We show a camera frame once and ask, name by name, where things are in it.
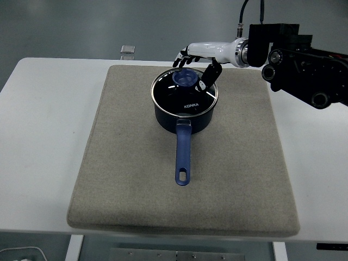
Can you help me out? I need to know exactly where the white and black hand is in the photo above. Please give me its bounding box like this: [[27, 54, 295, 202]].
[[172, 39, 237, 92]]

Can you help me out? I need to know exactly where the glass lid with blue knob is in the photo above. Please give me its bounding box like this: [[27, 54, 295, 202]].
[[151, 67, 220, 117]]

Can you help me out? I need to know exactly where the dark blue saucepan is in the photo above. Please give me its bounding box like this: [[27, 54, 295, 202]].
[[152, 95, 218, 187]]

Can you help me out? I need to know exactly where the beige fabric mat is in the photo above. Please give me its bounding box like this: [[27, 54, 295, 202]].
[[66, 64, 301, 238]]

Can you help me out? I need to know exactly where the grey metal plate with screws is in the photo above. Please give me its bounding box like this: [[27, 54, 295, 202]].
[[110, 247, 245, 261]]

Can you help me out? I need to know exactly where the white table leg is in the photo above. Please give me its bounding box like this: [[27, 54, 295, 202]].
[[65, 235, 84, 261], [272, 241, 288, 261]]

